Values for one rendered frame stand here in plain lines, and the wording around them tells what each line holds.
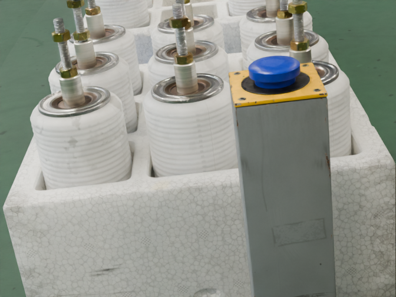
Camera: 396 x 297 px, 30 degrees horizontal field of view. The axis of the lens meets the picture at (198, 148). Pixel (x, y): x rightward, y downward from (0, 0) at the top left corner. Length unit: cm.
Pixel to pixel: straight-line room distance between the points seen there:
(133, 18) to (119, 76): 43
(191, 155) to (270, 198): 18
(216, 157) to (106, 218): 13
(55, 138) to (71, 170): 4
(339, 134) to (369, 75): 70
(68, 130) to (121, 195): 8
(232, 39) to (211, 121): 53
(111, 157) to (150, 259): 11
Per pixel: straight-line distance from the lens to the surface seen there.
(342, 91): 75
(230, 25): 124
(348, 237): 78
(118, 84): 86
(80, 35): 87
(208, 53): 86
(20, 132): 140
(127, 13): 127
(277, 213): 59
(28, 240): 77
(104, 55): 90
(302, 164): 58
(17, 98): 158
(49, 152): 76
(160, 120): 74
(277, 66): 57
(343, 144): 77
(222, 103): 74
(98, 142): 75
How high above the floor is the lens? 52
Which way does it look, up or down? 26 degrees down
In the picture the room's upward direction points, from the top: 7 degrees counter-clockwise
